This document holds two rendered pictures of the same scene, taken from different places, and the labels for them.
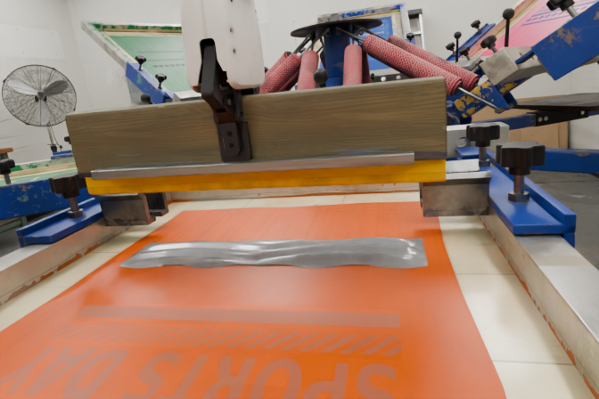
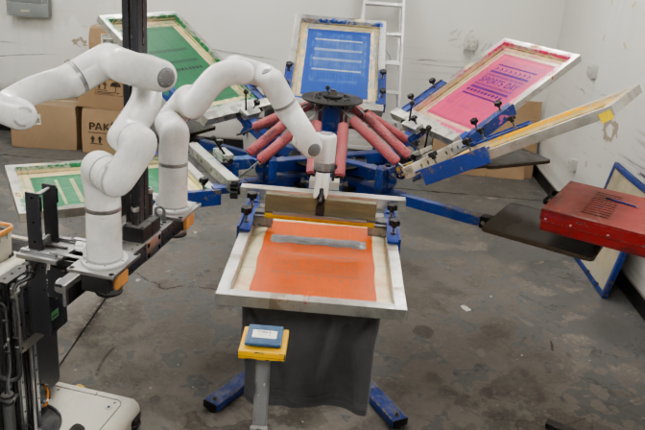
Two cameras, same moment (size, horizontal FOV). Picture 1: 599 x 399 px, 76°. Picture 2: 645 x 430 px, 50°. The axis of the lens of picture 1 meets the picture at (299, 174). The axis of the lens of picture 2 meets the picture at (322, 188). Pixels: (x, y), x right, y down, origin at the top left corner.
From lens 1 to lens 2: 219 cm
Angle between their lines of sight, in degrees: 14
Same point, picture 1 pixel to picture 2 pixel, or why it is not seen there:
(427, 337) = (363, 262)
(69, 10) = not seen: outside the picture
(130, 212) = (265, 222)
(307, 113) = (341, 206)
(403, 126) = (365, 213)
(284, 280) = (328, 250)
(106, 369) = (297, 262)
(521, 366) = (379, 266)
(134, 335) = (297, 257)
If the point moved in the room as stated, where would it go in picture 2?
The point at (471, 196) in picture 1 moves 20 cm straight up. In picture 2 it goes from (381, 231) to (387, 181)
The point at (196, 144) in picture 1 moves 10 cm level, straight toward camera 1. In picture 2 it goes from (307, 208) to (319, 219)
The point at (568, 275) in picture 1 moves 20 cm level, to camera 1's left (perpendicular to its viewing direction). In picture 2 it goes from (392, 251) to (338, 252)
